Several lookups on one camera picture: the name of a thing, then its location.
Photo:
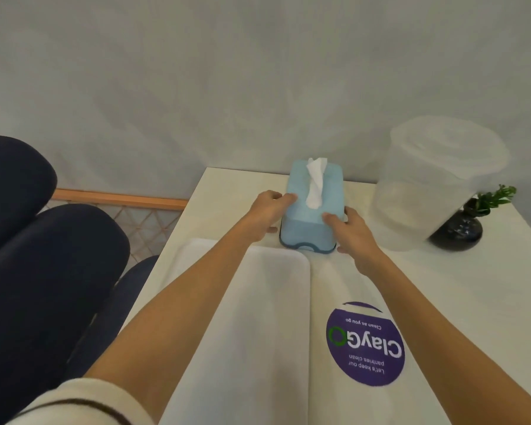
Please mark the purple round sticker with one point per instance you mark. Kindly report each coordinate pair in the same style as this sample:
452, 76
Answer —
366, 349

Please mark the light blue tissue box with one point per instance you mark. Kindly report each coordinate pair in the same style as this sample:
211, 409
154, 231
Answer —
307, 230

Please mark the clear plastic lidded container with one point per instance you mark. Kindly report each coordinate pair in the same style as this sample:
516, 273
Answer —
429, 185

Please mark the person's right thumb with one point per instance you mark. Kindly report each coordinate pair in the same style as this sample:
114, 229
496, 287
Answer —
342, 249

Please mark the white sleeve with dark stripe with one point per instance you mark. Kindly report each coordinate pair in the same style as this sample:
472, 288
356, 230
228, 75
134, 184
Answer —
84, 402

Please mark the person's right hand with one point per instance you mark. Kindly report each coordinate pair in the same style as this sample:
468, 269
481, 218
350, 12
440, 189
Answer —
356, 238

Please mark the white plastic tray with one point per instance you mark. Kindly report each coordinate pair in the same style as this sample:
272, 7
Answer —
256, 331

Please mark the dark blue chair seat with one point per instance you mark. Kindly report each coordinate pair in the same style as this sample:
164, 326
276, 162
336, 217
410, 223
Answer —
115, 314

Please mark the white tissue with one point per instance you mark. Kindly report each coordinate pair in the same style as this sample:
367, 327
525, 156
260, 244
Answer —
315, 183

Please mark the person's left hand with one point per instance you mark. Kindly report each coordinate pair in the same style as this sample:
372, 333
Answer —
263, 212

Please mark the black round vase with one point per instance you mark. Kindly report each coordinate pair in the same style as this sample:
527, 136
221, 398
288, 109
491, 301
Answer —
458, 232

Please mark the person's left thumb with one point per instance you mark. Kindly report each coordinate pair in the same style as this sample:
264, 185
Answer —
272, 230

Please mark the person's left forearm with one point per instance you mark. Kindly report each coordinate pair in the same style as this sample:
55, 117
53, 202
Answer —
190, 305

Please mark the person's right forearm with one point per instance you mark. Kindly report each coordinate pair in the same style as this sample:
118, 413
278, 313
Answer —
447, 331

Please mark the small green plant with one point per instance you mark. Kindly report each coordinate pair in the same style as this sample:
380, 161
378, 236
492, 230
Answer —
495, 196

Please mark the wooden lattice panel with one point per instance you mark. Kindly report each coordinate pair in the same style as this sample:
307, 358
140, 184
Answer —
128, 216

